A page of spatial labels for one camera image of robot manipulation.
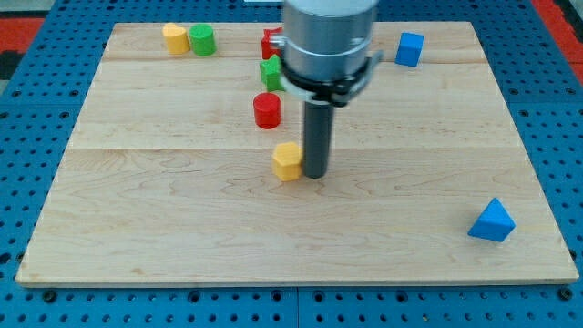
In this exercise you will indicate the green cylinder block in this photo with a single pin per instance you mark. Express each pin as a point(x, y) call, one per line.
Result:
point(202, 40)

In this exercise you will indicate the yellow heart block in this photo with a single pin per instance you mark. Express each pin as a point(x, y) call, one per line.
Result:
point(176, 39)

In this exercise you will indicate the wooden board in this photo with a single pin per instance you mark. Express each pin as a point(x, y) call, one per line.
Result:
point(166, 180)

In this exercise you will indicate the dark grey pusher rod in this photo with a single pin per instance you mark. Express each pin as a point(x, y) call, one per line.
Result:
point(316, 139)

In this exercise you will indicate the red star block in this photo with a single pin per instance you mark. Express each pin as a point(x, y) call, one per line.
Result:
point(268, 49)

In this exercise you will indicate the red cylinder block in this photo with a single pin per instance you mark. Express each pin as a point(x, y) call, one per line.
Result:
point(267, 110)

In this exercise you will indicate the green star block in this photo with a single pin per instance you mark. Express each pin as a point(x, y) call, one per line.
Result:
point(270, 70)

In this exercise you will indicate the blue triangle block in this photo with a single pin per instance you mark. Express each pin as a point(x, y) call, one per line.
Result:
point(494, 223)

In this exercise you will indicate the yellow hexagon block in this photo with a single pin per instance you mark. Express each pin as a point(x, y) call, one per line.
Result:
point(287, 161)

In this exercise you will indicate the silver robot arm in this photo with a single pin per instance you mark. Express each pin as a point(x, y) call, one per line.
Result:
point(324, 50)

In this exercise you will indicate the blue cube block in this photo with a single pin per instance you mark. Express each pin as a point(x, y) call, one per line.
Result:
point(409, 49)

